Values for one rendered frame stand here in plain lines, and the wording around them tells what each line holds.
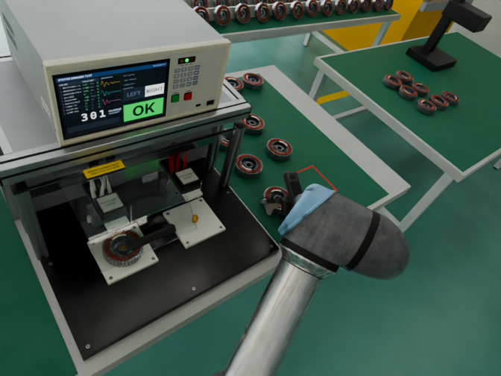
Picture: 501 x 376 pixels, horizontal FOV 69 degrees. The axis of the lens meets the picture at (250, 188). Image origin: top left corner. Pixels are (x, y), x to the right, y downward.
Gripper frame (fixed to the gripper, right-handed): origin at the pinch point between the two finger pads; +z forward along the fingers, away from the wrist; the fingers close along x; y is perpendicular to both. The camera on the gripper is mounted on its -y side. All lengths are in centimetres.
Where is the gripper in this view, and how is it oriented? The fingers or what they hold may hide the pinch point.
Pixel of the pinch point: (276, 199)
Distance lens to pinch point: 137.1
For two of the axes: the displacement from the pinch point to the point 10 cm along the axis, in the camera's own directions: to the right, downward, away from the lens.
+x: 9.3, -0.5, 3.7
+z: -3.7, 0.5, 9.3
